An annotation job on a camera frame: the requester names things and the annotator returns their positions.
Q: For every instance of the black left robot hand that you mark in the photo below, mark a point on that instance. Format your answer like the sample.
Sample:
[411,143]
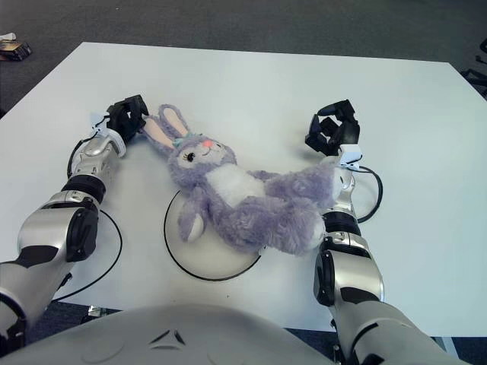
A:
[125,119]

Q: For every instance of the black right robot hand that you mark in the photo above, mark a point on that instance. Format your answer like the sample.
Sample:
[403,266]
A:
[342,133]

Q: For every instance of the purple plush bunny doll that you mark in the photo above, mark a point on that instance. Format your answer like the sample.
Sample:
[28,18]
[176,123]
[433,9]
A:
[251,197]

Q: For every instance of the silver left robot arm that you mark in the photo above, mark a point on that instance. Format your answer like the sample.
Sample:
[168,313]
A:
[80,190]

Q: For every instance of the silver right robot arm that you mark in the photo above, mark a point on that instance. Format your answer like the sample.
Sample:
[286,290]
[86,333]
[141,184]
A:
[350,266]

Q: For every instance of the white plate with black rim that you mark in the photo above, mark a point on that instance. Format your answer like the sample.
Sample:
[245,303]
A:
[213,262]

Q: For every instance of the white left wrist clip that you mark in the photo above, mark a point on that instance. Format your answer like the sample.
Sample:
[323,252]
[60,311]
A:
[108,133]

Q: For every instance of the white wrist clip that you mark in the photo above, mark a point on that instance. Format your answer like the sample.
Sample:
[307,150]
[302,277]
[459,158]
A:
[350,156]
[108,133]

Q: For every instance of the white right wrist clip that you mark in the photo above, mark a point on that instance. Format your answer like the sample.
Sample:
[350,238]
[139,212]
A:
[350,156]

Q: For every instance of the brown box on floor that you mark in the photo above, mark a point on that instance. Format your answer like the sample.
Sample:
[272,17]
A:
[15,49]

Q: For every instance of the white crumpled paper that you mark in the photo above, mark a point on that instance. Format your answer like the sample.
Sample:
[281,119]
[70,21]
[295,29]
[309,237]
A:
[7,37]

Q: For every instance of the black office chair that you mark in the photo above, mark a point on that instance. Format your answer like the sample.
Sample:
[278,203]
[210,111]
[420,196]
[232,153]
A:
[477,72]

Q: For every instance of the metal table clamp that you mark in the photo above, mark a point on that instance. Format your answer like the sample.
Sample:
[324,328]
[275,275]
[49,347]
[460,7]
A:
[95,312]

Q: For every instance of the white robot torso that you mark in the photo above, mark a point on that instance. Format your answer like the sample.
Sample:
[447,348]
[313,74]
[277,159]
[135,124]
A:
[171,342]

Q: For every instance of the white table leg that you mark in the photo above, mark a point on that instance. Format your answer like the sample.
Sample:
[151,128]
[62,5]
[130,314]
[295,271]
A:
[443,346]

